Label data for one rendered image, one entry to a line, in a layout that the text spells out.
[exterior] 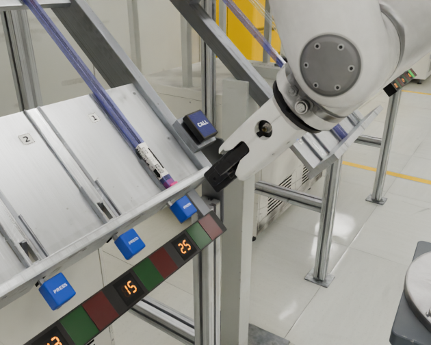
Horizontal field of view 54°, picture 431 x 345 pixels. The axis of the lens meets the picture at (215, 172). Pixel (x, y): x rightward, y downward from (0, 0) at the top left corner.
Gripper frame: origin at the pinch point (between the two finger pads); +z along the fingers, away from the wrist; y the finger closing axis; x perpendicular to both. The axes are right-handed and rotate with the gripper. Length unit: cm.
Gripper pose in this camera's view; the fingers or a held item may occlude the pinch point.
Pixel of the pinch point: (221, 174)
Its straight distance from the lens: 55.7
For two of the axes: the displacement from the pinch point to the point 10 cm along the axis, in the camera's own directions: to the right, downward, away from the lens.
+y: 5.7, -3.4, 7.5
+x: -6.1, -7.9, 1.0
